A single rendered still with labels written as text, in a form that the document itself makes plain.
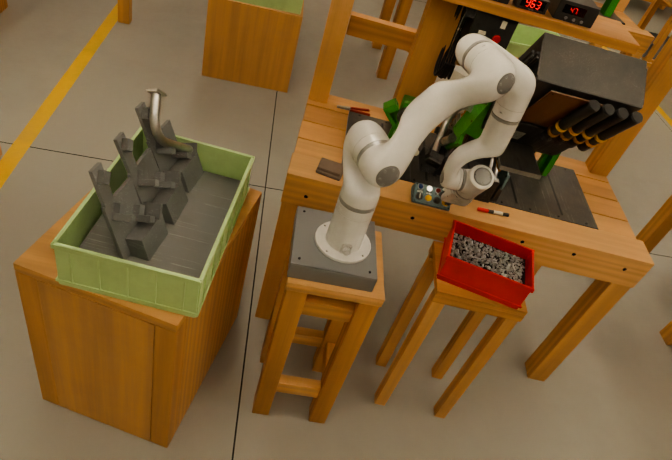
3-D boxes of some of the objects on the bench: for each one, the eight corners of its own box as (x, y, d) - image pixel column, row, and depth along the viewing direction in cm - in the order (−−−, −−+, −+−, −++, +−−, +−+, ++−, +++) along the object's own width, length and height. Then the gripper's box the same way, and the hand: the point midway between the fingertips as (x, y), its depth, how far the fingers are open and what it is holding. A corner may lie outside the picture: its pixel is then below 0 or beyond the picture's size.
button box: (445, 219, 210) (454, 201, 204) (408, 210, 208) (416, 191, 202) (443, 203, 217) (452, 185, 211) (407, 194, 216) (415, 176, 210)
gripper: (486, 184, 189) (467, 197, 207) (446, 173, 188) (429, 187, 206) (483, 204, 187) (464, 215, 205) (442, 193, 186) (426, 206, 204)
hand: (448, 200), depth 203 cm, fingers closed
